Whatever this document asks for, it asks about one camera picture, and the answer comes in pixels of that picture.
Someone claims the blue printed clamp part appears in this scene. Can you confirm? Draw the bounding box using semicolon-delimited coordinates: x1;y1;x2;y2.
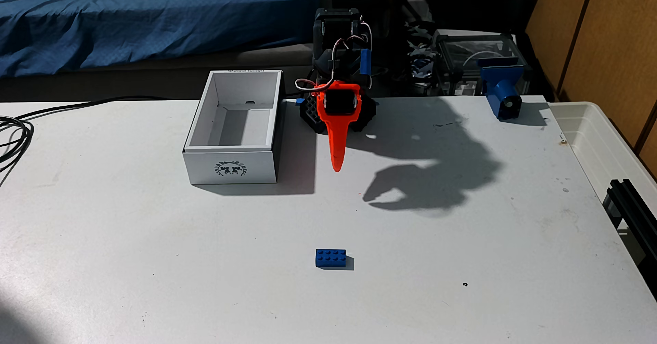
476;57;525;121

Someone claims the white plastic bin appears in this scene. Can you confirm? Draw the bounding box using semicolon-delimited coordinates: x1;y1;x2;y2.
548;101;657;206

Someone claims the white gripper motor cable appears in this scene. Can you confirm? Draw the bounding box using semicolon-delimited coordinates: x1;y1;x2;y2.
295;21;373;91

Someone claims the black aluminium extrusion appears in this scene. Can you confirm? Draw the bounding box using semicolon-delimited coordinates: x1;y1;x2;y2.
602;179;657;299

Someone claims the wooden cabinet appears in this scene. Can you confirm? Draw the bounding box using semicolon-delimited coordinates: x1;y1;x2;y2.
525;0;657;175

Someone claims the camouflage patterned item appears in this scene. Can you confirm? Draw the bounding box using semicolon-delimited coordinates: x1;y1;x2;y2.
403;0;440;81

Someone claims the clear plastic container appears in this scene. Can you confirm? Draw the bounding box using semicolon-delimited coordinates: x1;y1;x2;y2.
433;30;532;97

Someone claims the white cardboard box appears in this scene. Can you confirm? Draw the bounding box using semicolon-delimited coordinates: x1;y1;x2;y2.
183;69;284;186

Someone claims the long black cable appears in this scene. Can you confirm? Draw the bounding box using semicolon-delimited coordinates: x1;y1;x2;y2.
0;96;172;122

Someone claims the blue bed sheet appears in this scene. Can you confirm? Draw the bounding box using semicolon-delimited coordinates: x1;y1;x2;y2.
0;0;319;78

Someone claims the coiled black cable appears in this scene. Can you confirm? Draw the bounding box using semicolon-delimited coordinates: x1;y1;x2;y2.
0;116;35;181

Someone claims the blue toy brick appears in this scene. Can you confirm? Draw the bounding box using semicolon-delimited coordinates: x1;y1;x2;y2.
315;249;348;269

